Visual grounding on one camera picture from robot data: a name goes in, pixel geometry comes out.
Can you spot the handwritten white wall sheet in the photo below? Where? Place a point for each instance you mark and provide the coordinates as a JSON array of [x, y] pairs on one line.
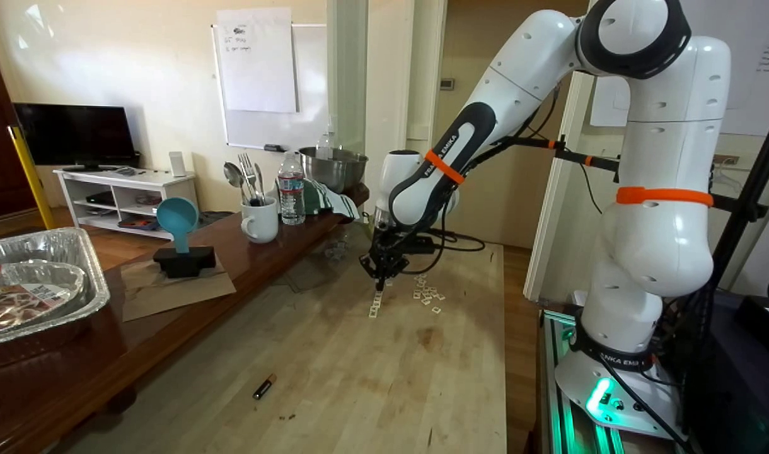
[[745, 66]]

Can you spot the white television shelf unit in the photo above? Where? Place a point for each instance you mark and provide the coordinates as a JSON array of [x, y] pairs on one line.
[[126, 201]]

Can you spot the black flat screen television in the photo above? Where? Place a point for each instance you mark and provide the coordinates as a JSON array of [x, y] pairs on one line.
[[76, 135]]

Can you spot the dark wood counter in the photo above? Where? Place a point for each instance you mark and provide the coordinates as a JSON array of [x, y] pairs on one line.
[[57, 378]]

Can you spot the black funnel base block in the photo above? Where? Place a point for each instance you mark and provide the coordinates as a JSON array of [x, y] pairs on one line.
[[184, 262]]

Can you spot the white ceramic mug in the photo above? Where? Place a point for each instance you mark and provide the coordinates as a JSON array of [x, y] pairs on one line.
[[261, 220]]

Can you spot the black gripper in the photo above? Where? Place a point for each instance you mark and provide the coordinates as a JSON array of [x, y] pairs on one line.
[[389, 249]]

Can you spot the clear pump sanitizer bottle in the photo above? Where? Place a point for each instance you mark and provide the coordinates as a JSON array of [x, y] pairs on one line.
[[326, 145]]

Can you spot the clear plastic water bottle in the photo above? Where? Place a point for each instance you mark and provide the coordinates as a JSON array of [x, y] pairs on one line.
[[292, 193]]

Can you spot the white paper wall pad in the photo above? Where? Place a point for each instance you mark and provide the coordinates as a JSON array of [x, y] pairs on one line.
[[259, 59]]

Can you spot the yellow stick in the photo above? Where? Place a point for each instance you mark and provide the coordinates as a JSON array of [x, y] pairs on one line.
[[32, 177]]

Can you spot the metal spoon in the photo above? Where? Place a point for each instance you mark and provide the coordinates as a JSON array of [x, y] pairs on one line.
[[250, 174], [232, 177]]

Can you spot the dark wood cabinet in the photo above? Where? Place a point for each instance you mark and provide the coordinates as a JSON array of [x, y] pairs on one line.
[[2, 127]]

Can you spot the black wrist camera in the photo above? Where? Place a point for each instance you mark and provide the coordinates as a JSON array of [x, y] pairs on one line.
[[423, 242]]

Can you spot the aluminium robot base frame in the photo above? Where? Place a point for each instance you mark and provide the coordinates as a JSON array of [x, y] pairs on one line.
[[569, 411]]

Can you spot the black camera mount rod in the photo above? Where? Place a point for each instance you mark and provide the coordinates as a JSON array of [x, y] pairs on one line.
[[574, 152]]

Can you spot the green striped white towel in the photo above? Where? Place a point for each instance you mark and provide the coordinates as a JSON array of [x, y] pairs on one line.
[[332, 200]]

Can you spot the large steel mixing bowl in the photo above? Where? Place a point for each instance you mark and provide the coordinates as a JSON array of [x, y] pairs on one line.
[[342, 170]]

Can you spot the brown cardboard sheet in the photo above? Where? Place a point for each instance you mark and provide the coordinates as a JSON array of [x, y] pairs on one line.
[[178, 293]]

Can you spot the white wall whiteboard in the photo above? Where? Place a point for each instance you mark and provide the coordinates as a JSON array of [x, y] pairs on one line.
[[310, 101]]

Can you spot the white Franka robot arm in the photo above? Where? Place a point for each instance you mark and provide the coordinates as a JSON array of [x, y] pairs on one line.
[[661, 242]]

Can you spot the aluminium foil tray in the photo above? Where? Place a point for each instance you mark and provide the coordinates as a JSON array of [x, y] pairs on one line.
[[38, 290]]

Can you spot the black tripod pole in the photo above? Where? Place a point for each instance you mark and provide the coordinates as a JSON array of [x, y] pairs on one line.
[[750, 201]]

